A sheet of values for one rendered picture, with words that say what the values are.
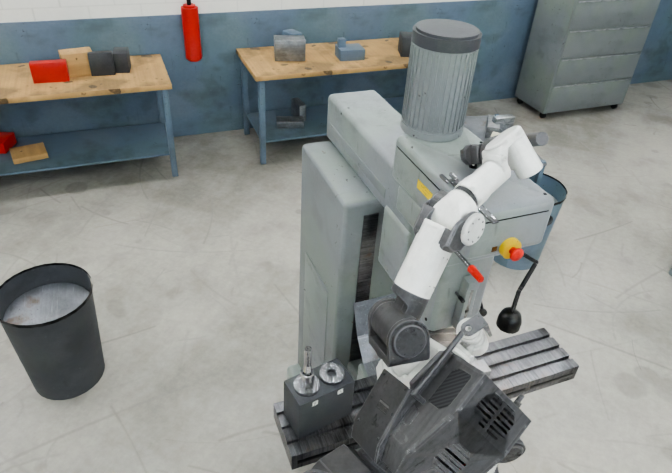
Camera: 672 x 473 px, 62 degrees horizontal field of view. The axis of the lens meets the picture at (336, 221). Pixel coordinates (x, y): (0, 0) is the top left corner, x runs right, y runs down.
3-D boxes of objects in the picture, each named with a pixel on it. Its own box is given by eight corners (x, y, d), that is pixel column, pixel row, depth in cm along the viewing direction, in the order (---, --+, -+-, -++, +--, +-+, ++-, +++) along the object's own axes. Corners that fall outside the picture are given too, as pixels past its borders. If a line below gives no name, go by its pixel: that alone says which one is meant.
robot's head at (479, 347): (473, 368, 145) (493, 341, 146) (466, 355, 136) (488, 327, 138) (452, 352, 148) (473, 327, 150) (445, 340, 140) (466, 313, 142)
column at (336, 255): (406, 430, 306) (457, 186, 216) (325, 456, 291) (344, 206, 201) (369, 362, 344) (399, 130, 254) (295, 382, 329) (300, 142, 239)
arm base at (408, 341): (396, 385, 123) (441, 360, 125) (375, 338, 119) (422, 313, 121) (373, 355, 137) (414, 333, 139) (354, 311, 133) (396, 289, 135)
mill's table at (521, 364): (574, 379, 236) (580, 366, 232) (292, 470, 196) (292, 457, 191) (539, 339, 254) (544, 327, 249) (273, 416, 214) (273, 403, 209)
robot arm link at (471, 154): (460, 173, 156) (480, 173, 145) (459, 138, 155) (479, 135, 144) (501, 171, 159) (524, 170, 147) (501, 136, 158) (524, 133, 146)
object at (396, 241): (458, 279, 205) (471, 221, 190) (398, 293, 197) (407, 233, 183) (432, 248, 220) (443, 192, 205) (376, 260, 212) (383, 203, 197)
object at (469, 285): (467, 329, 185) (480, 281, 173) (457, 332, 183) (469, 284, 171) (461, 321, 188) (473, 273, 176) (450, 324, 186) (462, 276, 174)
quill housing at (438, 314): (480, 322, 192) (501, 248, 174) (427, 336, 185) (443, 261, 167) (452, 286, 206) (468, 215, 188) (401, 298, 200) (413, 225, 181)
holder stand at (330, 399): (351, 413, 207) (355, 378, 196) (298, 439, 197) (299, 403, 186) (334, 390, 215) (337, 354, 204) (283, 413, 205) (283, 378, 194)
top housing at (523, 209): (544, 246, 159) (560, 197, 150) (464, 264, 151) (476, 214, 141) (457, 166, 195) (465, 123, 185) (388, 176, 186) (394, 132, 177)
